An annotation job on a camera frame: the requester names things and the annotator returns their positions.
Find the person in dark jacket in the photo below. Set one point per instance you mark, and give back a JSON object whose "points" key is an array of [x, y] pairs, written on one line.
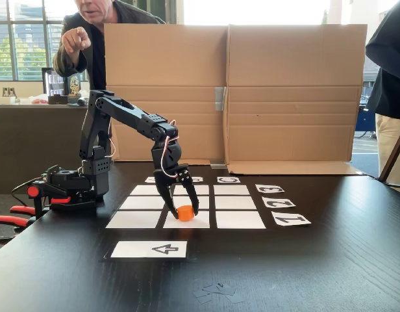
{"points": [[99, 58]]}

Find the paper sheet with arrow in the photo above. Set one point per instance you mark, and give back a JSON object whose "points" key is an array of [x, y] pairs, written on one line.
{"points": [[135, 249]]}

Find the round orange token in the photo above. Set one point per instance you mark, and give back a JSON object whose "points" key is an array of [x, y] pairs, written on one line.
{"points": [[185, 214]]}

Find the paper label number 3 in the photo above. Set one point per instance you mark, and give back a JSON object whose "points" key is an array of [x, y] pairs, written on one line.
{"points": [[269, 188]]}

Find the paper label number 1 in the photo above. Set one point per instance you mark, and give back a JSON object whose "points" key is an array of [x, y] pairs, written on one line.
{"points": [[291, 219]]}

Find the dark-jacket person's right hand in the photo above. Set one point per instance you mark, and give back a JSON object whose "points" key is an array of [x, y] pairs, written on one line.
{"points": [[76, 39]]}

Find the paper label letter A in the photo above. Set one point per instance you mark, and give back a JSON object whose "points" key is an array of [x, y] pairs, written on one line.
{"points": [[149, 179]]}

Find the white paper grid sheet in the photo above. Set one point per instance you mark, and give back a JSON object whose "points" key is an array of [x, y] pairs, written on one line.
{"points": [[235, 203]]}

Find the brown cardboard box screen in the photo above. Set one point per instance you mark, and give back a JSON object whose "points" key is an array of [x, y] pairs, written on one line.
{"points": [[284, 97]]}

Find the white tray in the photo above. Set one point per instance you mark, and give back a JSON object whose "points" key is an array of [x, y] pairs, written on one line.
{"points": [[3, 100]]}

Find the grey tape strip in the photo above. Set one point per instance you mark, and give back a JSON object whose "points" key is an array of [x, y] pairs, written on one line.
{"points": [[220, 97], [217, 164]]}

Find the paper label number 2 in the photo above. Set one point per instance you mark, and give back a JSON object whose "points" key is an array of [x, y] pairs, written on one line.
{"points": [[278, 202]]}

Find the dark counter cabinet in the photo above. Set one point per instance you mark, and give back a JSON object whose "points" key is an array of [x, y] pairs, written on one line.
{"points": [[31, 143]]}

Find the person in black shirt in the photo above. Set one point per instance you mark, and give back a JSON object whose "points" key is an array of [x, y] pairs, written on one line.
{"points": [[391, 81]]}

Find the black glass rack box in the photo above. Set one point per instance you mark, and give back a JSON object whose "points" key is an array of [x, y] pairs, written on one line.
{"points": [[55, 87]]}

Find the red black bar clamp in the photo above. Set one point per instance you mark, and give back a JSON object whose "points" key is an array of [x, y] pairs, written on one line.
{"points": [[32, 191]]}

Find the paper label letter C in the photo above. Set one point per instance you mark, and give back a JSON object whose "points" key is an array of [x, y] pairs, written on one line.
{"points": [[228, 179]]}

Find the wooden stand leg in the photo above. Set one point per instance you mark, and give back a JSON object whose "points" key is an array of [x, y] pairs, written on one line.
{"points": [[394, 152]]}

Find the paper label letter B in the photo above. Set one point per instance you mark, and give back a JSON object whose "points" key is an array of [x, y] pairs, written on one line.
{"points": [[197, 179]]}

